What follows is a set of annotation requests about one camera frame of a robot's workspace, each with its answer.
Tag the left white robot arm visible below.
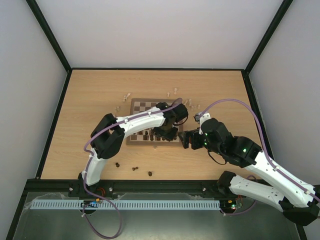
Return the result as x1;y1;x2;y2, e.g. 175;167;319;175
81;98;189;186

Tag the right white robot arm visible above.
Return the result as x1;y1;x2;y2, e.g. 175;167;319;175
178;116;320;226

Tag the right base circuit board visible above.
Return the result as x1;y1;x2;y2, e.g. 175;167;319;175
219;197;244;210

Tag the base circuit board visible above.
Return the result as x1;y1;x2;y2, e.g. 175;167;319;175
219;197;244;210
80;198;103;208

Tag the left base circuit board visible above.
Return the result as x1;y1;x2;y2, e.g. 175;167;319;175
80;198;103;208

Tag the wooden chessboard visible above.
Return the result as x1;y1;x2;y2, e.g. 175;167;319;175
126;98;186;147

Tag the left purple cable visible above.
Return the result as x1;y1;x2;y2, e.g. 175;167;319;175
82;97;123;239

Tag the black aluminium frame rail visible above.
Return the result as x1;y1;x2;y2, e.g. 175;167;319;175
24;178;251;195

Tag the white slotted cable duct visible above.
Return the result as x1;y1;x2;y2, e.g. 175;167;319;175
30;199;220;211

